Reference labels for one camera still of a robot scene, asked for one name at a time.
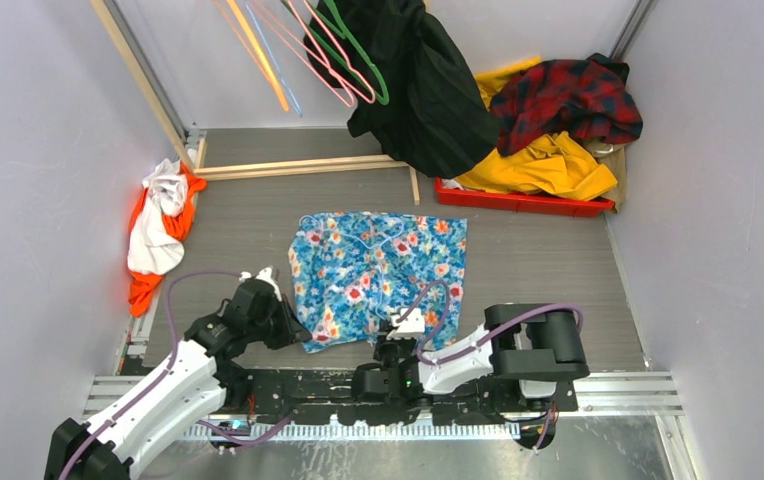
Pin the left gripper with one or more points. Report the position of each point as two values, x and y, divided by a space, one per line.
292 331

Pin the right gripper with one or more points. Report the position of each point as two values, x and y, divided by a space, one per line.
382 342

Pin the blue patterned garment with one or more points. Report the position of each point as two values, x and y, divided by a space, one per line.
336 286

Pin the blue hanger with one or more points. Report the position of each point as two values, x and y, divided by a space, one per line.
312 223
286 89

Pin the black pleated skirt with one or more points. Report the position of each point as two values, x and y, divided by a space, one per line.
436 120

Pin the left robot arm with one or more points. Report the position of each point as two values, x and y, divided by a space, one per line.
199 377

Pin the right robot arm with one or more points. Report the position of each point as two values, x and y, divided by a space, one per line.
537 347

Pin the pink hanger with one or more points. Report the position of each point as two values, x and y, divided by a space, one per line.
321 50

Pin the green hanger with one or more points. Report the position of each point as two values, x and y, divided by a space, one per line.
359 55

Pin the orange hanger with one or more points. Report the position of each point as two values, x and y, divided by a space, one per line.
240 25

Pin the white and orange clothes pile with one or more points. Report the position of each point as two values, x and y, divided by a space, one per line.
161 221

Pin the red plastic bin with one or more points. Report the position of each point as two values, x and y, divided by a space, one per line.
539 204

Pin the white garment in bin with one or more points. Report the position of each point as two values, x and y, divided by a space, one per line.
451 184

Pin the wooden clothes rack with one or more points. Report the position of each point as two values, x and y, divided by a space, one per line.
273 169

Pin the yellow garment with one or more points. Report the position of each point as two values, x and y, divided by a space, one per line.
554 165

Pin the red plaid shirt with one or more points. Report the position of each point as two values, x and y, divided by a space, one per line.
587 99

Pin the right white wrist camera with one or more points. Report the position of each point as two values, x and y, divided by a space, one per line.
406 324

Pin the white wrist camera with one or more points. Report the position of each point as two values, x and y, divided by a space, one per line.
406 324
265 280

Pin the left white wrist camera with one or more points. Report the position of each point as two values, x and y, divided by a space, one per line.
265 280

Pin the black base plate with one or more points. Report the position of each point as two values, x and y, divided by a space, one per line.
314 397

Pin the aluminium frame post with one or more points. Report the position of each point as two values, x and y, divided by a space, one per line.
150 73

